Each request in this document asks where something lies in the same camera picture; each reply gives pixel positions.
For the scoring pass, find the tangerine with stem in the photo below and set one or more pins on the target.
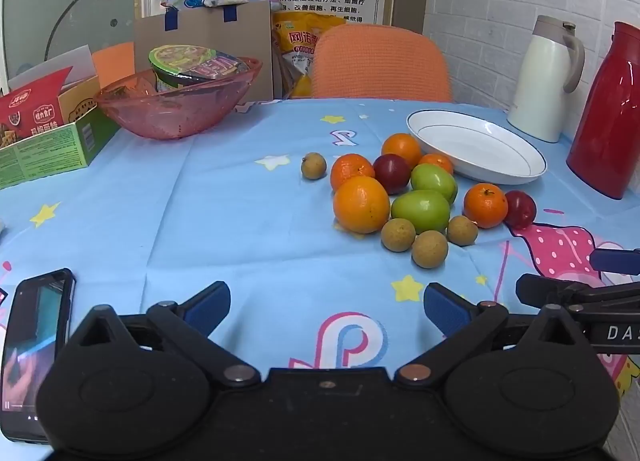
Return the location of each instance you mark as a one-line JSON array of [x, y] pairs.
[[485, 205]]

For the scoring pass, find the dark red plum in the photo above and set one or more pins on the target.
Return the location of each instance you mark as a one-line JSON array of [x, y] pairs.
[[392, 173], [521, 209]]

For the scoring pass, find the bumpy tangerine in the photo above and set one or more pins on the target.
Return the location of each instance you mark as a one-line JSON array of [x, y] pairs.
[[350, 171]]

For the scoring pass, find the pink plastic bowl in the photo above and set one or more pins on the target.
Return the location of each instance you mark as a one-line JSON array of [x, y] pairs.
[[165, 113]]

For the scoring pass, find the green and red snack box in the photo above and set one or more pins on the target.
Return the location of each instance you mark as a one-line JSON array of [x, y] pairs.
[[45, 141]]

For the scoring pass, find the blue printed tablecloth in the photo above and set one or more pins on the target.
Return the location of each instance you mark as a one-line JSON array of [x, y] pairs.
[[225, 221]]

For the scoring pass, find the black smartphone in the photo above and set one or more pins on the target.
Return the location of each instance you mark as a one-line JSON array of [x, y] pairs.
[[35, 366]]

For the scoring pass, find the small tangerine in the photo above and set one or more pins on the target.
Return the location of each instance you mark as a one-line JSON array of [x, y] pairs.
[[437, 162]]

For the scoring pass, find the white thermos jug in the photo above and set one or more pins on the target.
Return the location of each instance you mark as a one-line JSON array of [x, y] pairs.
[[540, 86]]

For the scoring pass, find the brown longan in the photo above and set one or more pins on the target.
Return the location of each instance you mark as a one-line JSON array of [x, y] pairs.
[[398, 234], [462, 230], [313, 166], [429, 249]]

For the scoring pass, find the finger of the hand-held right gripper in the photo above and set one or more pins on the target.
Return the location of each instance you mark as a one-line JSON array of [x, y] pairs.
[[615, 261], [550, 288]]

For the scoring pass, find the green jujube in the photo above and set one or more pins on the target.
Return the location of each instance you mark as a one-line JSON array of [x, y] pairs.
[[434, 181], [421, 211]]

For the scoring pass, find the yellow plastic bag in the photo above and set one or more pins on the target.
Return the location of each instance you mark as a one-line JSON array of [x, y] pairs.
[[295, 36]]

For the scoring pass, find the large smooth orange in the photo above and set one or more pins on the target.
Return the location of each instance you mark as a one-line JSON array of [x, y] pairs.
[[361, 204]]

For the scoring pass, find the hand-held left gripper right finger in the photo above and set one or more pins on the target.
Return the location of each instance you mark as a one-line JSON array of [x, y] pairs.
[[445, 308]]

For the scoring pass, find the orange mesh chair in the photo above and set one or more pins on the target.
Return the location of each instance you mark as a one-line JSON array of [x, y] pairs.
[[380, 66]]

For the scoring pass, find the instant noodle cup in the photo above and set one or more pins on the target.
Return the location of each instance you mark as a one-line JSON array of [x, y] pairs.
[[192, 61]]

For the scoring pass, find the white plate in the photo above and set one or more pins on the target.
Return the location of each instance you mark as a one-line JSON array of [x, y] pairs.
[[475, 146]]

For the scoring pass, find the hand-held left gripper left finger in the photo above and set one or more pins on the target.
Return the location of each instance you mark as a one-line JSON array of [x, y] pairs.
[[207, 306]]

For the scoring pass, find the brown cardboard paper bag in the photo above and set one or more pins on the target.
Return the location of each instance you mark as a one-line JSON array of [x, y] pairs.
[[210, 36]]

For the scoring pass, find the red thermos jug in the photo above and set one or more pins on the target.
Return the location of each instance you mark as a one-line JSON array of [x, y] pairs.
[[610, 116]]

